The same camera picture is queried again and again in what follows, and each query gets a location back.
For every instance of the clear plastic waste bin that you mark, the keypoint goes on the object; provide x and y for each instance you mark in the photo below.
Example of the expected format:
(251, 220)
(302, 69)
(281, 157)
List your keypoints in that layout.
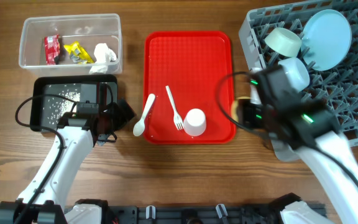
(87, 29)

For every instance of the red serving tray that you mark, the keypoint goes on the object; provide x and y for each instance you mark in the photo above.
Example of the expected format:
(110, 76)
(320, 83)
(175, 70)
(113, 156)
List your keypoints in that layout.
(191, 63)

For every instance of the light blue plate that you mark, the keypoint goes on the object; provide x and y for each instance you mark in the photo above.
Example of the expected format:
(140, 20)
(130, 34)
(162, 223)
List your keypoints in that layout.
(326, 39)

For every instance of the white plastic cup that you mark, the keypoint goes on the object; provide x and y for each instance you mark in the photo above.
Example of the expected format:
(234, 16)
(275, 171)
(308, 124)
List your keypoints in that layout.
(195, 122)

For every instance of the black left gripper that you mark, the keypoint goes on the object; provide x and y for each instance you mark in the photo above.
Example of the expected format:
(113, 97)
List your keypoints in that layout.
(122, 118)

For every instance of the yellow plastic cup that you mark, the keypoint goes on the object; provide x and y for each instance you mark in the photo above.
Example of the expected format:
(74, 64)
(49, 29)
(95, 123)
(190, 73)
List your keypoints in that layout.
(235, 106)

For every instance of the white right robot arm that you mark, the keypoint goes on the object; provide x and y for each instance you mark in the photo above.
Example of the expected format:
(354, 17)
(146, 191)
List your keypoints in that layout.
(308, 132)

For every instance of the yellow snack wrapper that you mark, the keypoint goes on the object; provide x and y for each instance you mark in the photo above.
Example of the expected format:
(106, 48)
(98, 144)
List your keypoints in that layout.
(77, 53)

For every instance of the white plastic spoon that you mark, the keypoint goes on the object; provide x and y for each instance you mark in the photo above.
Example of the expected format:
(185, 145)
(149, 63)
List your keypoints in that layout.
(139, 127)

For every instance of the green bowl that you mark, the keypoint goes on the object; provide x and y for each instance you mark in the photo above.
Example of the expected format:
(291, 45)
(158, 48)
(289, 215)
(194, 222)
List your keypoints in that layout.
(284, 42)

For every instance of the light blue bowl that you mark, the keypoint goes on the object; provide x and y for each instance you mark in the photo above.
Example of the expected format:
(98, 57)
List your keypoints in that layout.
(296, 73)

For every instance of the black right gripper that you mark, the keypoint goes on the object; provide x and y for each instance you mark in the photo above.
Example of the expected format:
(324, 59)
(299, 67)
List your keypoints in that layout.
(244, 106)

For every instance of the grey dishwasher rack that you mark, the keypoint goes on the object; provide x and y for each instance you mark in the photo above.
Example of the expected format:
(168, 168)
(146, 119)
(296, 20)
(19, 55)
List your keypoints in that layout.
(338, 87)

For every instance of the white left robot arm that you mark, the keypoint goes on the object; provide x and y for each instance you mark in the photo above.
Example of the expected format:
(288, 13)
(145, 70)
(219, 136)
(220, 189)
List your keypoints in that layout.
(44, 199)

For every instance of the black rectangular tray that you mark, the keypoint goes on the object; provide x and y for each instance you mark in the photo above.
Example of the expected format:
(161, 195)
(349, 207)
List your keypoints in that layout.
(57, 95)

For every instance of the white tissue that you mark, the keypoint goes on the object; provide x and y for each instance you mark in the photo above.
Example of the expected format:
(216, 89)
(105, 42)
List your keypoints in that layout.
(103, 54)

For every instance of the white plastic fork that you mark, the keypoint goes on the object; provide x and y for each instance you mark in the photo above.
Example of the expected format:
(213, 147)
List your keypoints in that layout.
(176, 117)

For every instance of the red snack wrapper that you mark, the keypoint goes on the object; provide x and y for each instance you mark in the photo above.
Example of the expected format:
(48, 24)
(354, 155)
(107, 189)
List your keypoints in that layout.
(52, 49)

